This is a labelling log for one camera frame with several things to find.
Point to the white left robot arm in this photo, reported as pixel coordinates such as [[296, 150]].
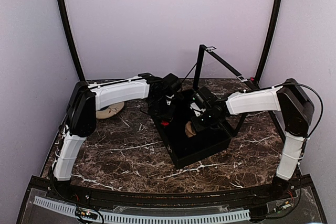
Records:
[[87, 99]]

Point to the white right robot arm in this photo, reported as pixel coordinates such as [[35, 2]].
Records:
[[288, 98]]

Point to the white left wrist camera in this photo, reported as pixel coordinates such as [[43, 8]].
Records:
[[169, 98]]

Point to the black table edge rail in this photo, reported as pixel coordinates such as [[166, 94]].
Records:
[[246, 197]]

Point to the white slotted cable duct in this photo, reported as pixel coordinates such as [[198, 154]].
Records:
[[141, 215]]

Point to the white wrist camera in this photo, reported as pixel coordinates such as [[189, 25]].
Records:
[[169, 98], [194, 107]]

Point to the black glass-lid display box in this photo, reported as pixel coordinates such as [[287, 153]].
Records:
[[185, 150]]

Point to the tan brown sock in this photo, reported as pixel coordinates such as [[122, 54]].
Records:
[[189, 130]]

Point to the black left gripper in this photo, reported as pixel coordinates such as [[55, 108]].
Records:
[[167, 118]]

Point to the beige ceramic saucer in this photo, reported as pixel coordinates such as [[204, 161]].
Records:
[[109, 111]]

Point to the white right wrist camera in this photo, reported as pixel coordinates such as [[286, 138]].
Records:
[[194, 107]]

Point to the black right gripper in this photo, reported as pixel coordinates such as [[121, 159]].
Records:
[[198, 127]]

